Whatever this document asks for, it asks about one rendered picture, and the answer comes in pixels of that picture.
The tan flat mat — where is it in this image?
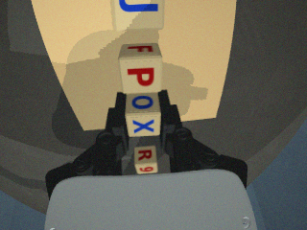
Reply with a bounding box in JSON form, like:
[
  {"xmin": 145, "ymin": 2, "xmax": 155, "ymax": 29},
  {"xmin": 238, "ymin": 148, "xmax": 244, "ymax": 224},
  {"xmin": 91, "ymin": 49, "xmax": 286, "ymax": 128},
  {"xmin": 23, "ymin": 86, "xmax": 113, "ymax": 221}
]
[{"xmin": 31, "ymin": 0, "xmax": 236, "ymax": 130}]

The cream letter block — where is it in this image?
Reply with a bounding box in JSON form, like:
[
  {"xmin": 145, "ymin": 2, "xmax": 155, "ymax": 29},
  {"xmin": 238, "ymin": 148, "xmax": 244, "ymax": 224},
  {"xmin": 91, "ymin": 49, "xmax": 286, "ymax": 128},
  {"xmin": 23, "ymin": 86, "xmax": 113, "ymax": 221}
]
[
  {"xmin": 134, "ymin": 146, "xmax": 157, "ymax": 174},
  {"xmin": 118, "ymin": 43, "xmax": 162, "ymax": 94},
  {"xmin": 112, "ymin": 0, "xmax": 165, "ymax": 32},
  {"xmin": 125, "ymin": 93, "xmax": 161, "ymax": 137}
]

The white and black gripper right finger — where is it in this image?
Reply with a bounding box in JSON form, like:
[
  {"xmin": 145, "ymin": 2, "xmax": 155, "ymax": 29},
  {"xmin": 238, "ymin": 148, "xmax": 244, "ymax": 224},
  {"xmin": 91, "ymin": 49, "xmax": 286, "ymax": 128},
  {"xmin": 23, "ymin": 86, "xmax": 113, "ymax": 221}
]
[{"xmin": 157, "ymin": 90, "xmax": 248, "ymax": 189}]

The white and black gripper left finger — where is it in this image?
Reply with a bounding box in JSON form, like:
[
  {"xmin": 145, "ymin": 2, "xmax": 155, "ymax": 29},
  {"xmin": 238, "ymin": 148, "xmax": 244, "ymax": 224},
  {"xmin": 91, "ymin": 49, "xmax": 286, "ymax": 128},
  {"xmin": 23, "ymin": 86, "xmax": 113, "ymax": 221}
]
[{"xmin": 45, "ymin": 92, "xmax": 129, "ymax": 200}]

